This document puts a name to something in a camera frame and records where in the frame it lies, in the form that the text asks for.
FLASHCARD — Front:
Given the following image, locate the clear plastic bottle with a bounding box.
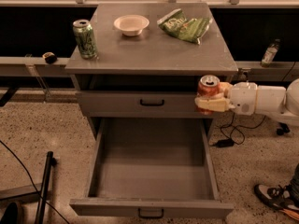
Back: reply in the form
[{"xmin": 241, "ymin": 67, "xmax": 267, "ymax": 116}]
[{"xmin": 261, "ymin": 39, "xmax": 280, "ymax": 67}]

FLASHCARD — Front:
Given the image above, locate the grey sneaker with orange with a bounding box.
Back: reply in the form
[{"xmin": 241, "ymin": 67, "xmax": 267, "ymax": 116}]
[{"xmin": 254, "ymin": 184, "xmax": 299, "ymax": 221}]

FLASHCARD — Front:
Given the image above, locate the green soda can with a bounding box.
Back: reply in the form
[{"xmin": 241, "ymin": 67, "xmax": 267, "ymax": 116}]
[{"xmin": 73, "ymin": 20, "xmax": 97, "ymax": 59}]

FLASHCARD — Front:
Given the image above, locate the black shoe tip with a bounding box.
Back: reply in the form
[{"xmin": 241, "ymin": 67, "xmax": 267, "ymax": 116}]
[{"xmin": 0, "ymin": 203, "xmax": 21, "ymax": 224}]

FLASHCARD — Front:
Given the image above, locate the black tape measure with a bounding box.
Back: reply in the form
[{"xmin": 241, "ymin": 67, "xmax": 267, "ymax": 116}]
[{"xmin": 42, "ymin": 52, "xmax": 57, "ymax": 64}]

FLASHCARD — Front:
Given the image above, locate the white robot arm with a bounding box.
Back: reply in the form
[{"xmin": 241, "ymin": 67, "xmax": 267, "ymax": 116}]
[{"xmin": 194, "ymin": 79, "xmax": 299, "ymax": 126}]

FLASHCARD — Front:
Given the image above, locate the black floor cable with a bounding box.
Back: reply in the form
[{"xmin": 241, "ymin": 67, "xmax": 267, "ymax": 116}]
[{"xmin": 0, "ymin": 139, "xmax": 72, "ymax": 224}]

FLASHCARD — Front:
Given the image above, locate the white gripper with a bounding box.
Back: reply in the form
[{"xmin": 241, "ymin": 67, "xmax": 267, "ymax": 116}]
[{"xmin": 195, "ymin": 82, "xmax": 258, "ymax": 116}]

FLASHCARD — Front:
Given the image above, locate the blue jeans leg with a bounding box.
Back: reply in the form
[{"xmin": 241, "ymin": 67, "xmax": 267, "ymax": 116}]
[{"xmin": 290, "ymin": 163, "xmax": 299, "ymax": 202}]

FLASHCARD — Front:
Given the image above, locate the black power adapter with cable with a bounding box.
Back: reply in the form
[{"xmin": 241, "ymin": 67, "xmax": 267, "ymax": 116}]
[{"xmin": 212, "ymin": 114, "xmax": 266, "ymax": 148}]

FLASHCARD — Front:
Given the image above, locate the open grey bottom drawer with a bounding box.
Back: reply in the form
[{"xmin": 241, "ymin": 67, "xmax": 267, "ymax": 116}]
[{"xmin": 70, "ymin": 118, "xmax": 234, "ymax": 219}]

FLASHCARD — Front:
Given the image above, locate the green chip bag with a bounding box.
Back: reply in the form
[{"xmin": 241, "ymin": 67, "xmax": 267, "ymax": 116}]
[{"xmin": 157, "ymin": 8, "xmax": 213, "ymax": 45}]

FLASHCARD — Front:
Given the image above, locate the white bowl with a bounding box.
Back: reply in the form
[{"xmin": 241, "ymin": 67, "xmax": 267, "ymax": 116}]
[{"xmin": 114, "ymin": 15, "xmax": 150, "ymax": 36}]

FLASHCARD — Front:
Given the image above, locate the grey metal rail shelf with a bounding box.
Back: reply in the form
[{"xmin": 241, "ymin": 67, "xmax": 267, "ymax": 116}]
[{"xmin": 0, "ymin": 57, "xmax": 68, "ymax": 77}]

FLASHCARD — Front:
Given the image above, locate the closed grey middle drawer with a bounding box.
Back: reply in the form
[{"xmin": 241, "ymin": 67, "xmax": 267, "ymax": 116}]
[{"xmin": 77, "ymin": 91, "xmax": 220, "ymax": 119}]

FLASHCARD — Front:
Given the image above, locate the grey drawer cabinet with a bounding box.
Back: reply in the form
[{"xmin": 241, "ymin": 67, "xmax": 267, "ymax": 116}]
[{"xmin": 64, "ymin": 2, "xmax": 240, "ymax": 142}]

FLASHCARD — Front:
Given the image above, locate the red coke can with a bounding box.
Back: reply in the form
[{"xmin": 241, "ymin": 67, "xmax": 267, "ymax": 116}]
[{"xmin": 195, "ymin": 75, "xmax": 220, "ymax": 115}]

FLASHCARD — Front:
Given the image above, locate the black metal stand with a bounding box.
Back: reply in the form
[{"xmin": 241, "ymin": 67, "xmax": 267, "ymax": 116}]
[{"xmin": 0, "ymin": 150, "xmax": 58, "ymax": 224}]

